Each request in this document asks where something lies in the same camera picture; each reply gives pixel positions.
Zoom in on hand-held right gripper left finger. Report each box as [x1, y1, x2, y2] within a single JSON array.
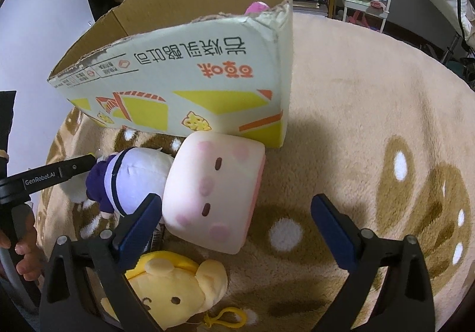
[[39, 193, 164, 332]]

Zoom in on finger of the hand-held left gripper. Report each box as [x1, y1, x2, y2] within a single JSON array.
[[57, 153, 97, 181]]

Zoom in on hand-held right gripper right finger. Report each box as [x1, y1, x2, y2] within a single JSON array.
[[311, 194, 436, 332]]

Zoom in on purple doll plush white hair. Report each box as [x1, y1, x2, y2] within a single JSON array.
[[85, 147, 175, 219]]

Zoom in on yellow bear plush toy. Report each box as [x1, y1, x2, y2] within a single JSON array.
[[100, 250, 247, 331]]

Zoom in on pink square plush toy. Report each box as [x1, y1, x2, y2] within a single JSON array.
[[162, 132, 266, 255]]

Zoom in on printed cardboard box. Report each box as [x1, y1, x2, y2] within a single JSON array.
[[47, 0, 294, 149]]

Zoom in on person's left hand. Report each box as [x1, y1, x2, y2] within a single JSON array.
[[0, 211, 44, 282]]

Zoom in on beige patterned fluffy rug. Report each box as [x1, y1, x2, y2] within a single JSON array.
[[37, 15, 475, 332]]

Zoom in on small pink plush toy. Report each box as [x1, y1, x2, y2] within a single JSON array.
[[245, 1, 273, 16]]

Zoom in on grey cable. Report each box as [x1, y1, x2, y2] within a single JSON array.
[[0, 246, 27, 297]]

